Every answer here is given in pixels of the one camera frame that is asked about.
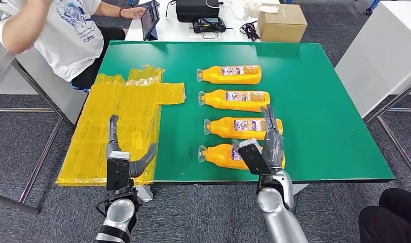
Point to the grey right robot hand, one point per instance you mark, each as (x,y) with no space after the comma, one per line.
(272,147)

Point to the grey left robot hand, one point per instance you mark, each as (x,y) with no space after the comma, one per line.
(114,134)

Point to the person's left hand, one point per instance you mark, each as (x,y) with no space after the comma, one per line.
(133,12)

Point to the grey tablet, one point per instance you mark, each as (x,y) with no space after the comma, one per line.
(150,20)

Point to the orange detergent bottle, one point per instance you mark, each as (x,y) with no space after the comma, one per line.
(232,75)
(235,100)
(218,157)
(225,129)

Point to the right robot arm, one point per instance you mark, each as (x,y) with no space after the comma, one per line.
(279,214)

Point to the white table foot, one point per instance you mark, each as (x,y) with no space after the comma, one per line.
(301,188)
(144,194)

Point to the black carrying case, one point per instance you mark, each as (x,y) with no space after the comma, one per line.
(198,10)

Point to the person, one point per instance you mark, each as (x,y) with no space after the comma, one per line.
(390,218)
(67,37)

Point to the black handheld controller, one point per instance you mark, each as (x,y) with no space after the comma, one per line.
(208,25)

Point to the crumpled white plastic bag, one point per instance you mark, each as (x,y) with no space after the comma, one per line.
(252,6)

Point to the brown cardboard box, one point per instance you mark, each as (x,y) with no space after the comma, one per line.
(282,23)

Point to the white paper slip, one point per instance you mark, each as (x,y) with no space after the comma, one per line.
(269,9)

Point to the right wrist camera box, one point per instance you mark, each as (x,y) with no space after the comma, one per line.
(254,157)

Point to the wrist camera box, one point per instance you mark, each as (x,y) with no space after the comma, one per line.
(118,174)
(254,157)

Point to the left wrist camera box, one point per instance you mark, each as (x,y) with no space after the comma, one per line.
(118,174)

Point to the blue metal frame foot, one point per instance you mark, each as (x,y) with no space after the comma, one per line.
(373,5)

